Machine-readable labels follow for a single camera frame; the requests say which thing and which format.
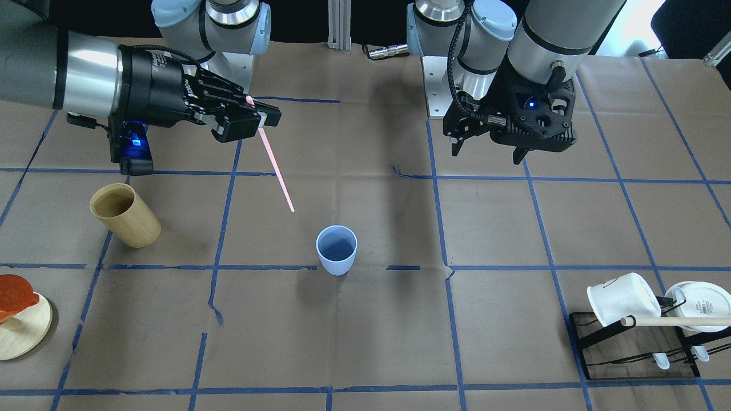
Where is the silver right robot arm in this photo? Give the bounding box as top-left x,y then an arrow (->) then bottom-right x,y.
2,1 -> 282,142

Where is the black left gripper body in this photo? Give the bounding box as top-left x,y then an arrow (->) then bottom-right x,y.
442,60 -> 577,152

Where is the light blue plastic cup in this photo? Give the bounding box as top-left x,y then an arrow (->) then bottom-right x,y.
315,225 -> 358,276

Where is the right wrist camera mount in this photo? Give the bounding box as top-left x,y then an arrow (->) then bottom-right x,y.
66,112 -> 154,176

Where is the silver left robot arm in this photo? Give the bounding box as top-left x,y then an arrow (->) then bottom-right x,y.
407,1 -> 624,164

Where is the white mug on rack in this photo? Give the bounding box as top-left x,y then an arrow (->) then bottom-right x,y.
665,281 -> 730,318
587,272 -> 661,326

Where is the bamboo wooden cup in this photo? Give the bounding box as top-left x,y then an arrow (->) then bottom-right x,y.
89,184 -> 162,249

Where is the round wooden mug tree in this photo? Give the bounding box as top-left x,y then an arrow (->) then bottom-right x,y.
1,292 -> 53,361

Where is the black wire mug rack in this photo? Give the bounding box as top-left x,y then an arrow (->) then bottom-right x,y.
569,312 -> 700,381

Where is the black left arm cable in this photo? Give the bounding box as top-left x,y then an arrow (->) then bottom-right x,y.
447,6 -> 475,106

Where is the orange mug on tree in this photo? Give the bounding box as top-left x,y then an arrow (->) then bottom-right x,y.
1,273 -> 40,324

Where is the aluminium frame post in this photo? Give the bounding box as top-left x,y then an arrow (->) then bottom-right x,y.
327,0 -> 352,54

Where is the wooden rack handle rod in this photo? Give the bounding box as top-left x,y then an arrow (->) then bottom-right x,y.
619,316 -> 730,328

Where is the pink chopstick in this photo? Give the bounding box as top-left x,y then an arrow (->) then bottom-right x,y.
256,110 -> 295,213

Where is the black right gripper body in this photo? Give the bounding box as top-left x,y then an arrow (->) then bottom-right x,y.
108,45 -> 253,128

